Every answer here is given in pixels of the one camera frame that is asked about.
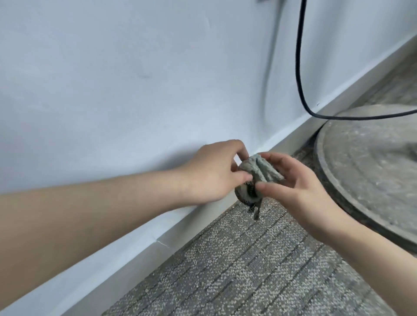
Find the person's left hand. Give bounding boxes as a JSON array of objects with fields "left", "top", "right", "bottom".
[{"left": 177, "top": 139, "right": 254, "bottom": 207}]

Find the person's right hand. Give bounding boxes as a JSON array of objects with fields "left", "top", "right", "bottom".
[{"left": 255, "top": 151, "right": 346, "bottom": 235}]

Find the grey-green cloth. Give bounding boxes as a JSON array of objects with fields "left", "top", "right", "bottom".
[{"left": 234, "top": 153, "right": 286, "bottom": 221}]

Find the person's right forearm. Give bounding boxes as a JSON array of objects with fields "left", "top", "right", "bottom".
[{"left": 313, "top": 210, "right": 417, "bottom": 316}]

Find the person's left forearm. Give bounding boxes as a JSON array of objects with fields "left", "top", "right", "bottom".
[{"left": 0, "top": 168, "right": 187, "bottom": 309}]

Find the white skirting board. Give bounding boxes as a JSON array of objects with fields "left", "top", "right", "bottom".
[{"left": 0, "top": 33, "right": 417, "bottom": 316}]

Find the round dusty grey metal base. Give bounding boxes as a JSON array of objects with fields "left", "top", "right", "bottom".
[{"left": 314, "top": 104, "right": 417, "bottom": 255}]

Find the black cable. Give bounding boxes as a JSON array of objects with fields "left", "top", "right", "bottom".
[{"left": 295, "top": 0, "right": 417, "bottom": 122}]

